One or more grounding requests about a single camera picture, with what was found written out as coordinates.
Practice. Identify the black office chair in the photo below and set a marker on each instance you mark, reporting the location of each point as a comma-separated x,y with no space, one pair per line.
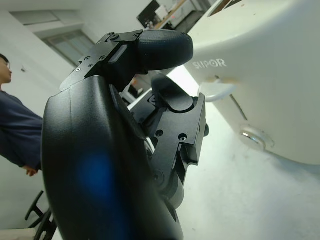
40,217

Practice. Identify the chrome toaster knob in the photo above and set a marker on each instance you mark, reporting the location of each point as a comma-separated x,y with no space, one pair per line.
252,137

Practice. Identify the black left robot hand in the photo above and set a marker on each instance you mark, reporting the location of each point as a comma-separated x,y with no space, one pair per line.
95,150

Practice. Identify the white two-slot toaster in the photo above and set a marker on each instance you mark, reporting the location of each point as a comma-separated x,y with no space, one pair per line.
275,75

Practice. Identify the small white box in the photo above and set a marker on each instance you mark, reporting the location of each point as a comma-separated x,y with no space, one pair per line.
161,10

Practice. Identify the person in blue sweater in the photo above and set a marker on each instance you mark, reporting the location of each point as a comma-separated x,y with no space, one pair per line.
15,120

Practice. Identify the translucent white toaster lever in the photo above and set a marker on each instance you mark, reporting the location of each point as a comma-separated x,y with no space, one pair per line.
217,90

